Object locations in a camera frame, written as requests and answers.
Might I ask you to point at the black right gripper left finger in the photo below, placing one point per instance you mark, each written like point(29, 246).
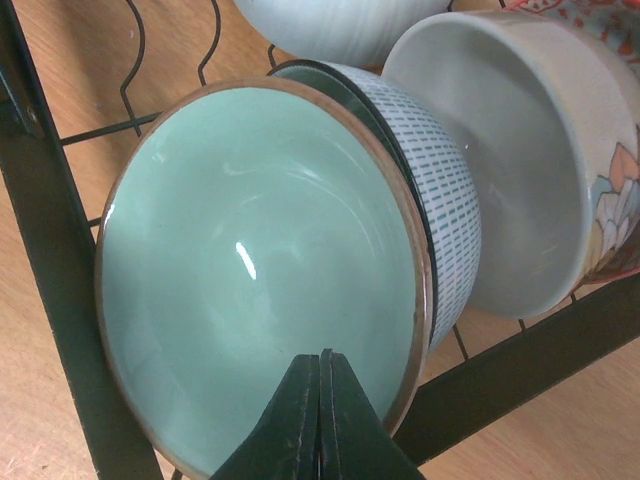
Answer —
point(284, 442)

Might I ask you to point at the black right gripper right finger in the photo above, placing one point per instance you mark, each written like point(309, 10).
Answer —
point(353, 444)

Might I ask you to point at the light green ceramic bowl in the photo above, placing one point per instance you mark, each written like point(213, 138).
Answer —
point(434, 168)

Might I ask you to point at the black wire dish rack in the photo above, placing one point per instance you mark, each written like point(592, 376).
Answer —
point(57, 237)

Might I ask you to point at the plain white bowl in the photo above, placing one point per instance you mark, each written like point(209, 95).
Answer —
point(547, 119)

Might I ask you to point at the white ribbed bowl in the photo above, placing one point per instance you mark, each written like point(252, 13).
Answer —
point(358, 33)

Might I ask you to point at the red patterned bowl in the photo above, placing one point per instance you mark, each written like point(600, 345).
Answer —
point(615, 23)

